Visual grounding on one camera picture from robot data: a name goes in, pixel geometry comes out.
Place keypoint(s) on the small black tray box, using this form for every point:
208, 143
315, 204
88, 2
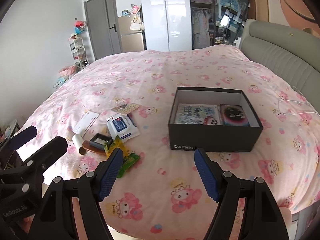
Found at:
100, 141

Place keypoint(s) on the pixel bead art board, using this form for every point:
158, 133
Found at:
195, 114

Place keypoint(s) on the grey door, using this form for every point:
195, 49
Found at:
103, 27

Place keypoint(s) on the tan fridge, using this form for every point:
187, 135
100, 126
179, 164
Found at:
131, 35

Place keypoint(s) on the grey upholstered headboard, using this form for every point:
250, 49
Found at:
289, 53

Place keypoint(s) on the pink plush toys on floor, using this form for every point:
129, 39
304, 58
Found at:
64, 75

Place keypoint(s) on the black skateboard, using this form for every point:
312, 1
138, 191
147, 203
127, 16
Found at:
239, 12

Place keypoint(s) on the dark glass display cabinet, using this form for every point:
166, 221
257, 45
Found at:
210, 20

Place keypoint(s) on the white paper roll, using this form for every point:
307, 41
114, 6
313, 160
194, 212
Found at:
78, 143

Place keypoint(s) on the white blue wipes pack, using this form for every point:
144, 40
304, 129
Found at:
121, 125

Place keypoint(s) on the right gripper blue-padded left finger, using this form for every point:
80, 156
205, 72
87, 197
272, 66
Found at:
56, 219

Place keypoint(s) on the white wardrobe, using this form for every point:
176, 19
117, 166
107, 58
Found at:
167, 24

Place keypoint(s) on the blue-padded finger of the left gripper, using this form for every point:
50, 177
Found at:
34, 167
10, 146

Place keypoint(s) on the yellow green snack bag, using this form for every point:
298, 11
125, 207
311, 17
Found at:
125, 158

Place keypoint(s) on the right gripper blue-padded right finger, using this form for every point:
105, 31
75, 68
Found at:
262, 218

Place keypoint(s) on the colourful Smart Devil box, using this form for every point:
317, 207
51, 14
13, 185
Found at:
233, 115

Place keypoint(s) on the brown comb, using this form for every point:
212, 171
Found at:
93, 149

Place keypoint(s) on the white shelf rack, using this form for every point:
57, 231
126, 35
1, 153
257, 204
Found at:
78, 51

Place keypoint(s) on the white envelope red text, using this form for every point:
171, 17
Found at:
85, 123

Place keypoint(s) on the black Daphne shoe box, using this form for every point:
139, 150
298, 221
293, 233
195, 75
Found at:
212, 138

